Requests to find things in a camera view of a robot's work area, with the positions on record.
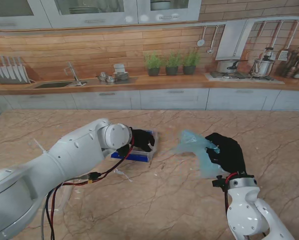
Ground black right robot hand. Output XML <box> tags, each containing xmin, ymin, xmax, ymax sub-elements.
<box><xmin>204</xmin><ymin>132</ymin><xmax>248</xmax><ymax>176</ymax></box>

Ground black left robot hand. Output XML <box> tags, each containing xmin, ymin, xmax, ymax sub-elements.
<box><xmin>128</xmin><ymin>127</ymin><xmax>157</xmax><ymax>153</ymax></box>

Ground clear crate with blue tape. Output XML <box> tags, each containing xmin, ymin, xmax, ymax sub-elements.
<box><xmin>110</xmin><ymin>128</ymin><xmax>160</xmax><ymax>163</ymax></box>

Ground small white plastic scrap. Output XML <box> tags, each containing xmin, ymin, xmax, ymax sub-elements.
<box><xmin>113</xmin><ymin>167</ymin><xmax>134</xmax><ymax>183</ymax></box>

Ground white lower kitchen cabinets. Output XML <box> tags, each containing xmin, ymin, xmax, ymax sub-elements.
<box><xmin>0</xmin><ymin>87</ymin><xmax>299</xmax><ymax>112</ymax></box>

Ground white kitchen cabinets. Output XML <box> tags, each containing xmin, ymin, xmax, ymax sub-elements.
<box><xmin>0</xmin><ymin>87</ymin><xmax>299</xmax><ymax>112</ymax></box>
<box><xmin>0</xmin><ymin>0</ymin><xmax>203</xmax><ymax>30</ymax></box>

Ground wooden kitchen countertop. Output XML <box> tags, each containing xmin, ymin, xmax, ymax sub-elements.
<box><xmin>0</xmin><ymin>73</ymin><xmax>299</xmax><ymax>97</ymax></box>

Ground stack of white dishes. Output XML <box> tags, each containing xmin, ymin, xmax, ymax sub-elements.
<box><xmin>113</xmin><ymin>63</ymin><xmax>130</xmax><ymax>82</ymax></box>

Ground green herb in black pot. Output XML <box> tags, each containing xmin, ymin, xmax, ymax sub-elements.
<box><xmin>144</xmin><ymin>50</ymin><xmax>164</xmax><ymax>77</ymax></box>
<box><xmin>164</xmin><ymin>50</ymin><xmax>183</xmax><ymax>76</ymax></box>

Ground steel kitchen faucet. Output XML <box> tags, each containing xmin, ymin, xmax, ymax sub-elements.
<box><xmin>63</xmin><ymin>61</ymin><xmax>88</xmax><ymax>87</ymax></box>

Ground white zip tie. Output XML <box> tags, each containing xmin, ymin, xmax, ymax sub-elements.
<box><xmin>28</xmin><ymin>138</ymin><xmax>50</xmax><ymax>155</ymax></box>

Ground hanging steel ladle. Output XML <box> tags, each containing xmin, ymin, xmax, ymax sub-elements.
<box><xmin>206</xmin><ymin>24</ymin><xmax>220</xmax><ymax>55</ymax></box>

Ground steel kitchen sink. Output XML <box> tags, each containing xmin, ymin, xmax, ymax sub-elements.
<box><xmin>33</xmin><ymin>81</ymin><xmax>74</xmax><ymax>90</ymax></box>

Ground wooden pepper mills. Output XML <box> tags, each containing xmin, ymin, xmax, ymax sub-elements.
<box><xmin>274</xmin><ymin>49</ymin><xmax>299</xmax><ymax>79</ymax></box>

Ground hanging steel grater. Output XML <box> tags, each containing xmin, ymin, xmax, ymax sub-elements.
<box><xmin>278</xmin><ymin>21</ymin><xmax>299</xmax><ymax>61</ymax></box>

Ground white upper kitchen cabinets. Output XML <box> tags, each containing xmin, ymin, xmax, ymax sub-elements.
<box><xmin>0</xmin><ymin>0</ymin><xmax>203</xmax><ymax>30</ymax></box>

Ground knife block with knives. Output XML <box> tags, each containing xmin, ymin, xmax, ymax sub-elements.
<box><xmin>0</xmin><ymin>56</ymin><xmax>32</xmax><ymax>85</ymax></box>

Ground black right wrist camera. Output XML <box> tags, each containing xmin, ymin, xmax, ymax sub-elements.
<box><xmin>212</xmin><ymin>174</ymin><xmax>227</xmax><ymax>192</ymax></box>

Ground red black right arm cable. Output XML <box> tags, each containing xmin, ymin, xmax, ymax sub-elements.
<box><xmin>223</xmin><ymin>171</ymin><xmax>240</xmax><ymax>216</ymax></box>

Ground red black arm cable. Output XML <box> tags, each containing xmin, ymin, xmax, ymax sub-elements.
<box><xmin>44</xmin><ymin>133</ymin><xmax>136</xmax><ymax>240</ymax></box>
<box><xmin>223</xmin><ymin>171</ymin><xmax>240</xmax><ymax>216</ymax></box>

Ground red black left arm cable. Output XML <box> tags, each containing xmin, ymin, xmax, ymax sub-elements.
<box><xmin>44</xmin><ymin>133</ymin><xmax>136</xmax><ymax>240</ymax></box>

